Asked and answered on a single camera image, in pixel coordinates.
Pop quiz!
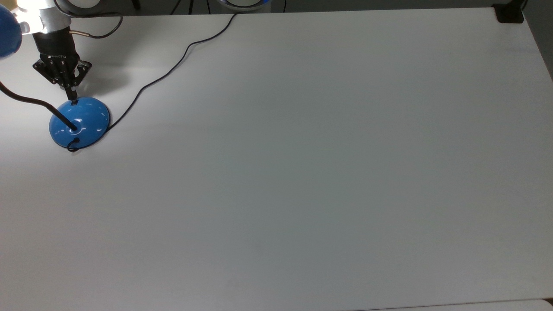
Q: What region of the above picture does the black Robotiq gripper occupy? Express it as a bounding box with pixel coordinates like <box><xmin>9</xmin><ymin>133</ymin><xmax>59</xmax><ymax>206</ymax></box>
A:
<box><xmin>32</xmin><ymin>27</ymin><xmax>93</xmax><ymax>101</ymax></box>

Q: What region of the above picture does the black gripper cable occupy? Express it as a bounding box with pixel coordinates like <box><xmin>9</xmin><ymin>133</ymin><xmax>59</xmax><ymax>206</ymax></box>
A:
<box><xmin>68</xmin><ymin>14</ymin><xmax>124</xmax><ymax>40</ymax></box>

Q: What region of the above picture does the black pole with table clamp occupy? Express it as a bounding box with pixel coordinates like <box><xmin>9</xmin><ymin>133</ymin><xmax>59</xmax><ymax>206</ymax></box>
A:
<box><xmin>492</xmin><ymin>0</ymin><xmax>529</xmax><ymax>24</ymax></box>

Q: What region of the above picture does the robot base with blue ring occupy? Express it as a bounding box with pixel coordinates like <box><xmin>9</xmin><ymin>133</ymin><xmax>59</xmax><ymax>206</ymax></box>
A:
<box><xmin>215</xmin><ymin>0</ymin><xmax>273</xmax><ymax>10</ymax></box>

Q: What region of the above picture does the blue desk lamp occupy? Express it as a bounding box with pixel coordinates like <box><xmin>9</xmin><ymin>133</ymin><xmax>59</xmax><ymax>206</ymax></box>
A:
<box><xmin>0</xmin><ymin>4</ymin><xmax>111</xmax><ymax>151</ymax></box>

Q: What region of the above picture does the black lamp power cable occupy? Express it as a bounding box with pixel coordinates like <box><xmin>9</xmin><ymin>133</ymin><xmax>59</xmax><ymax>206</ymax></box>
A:
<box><xmin>67</xmin><ymin>12</ymin><xmax>238</xmax><ymax>153</ymax></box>

